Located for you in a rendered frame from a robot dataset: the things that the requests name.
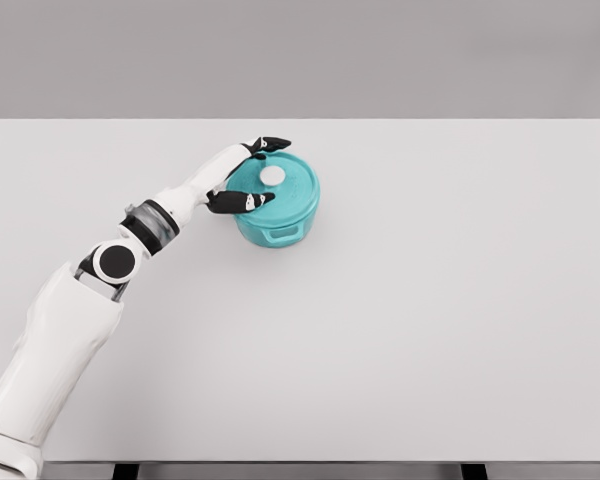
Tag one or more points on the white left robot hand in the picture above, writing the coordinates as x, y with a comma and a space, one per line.
221, 163

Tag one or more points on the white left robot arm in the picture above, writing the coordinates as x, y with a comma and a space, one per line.
60, 340

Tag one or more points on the teal pot lid white knob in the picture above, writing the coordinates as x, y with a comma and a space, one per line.
285, 182

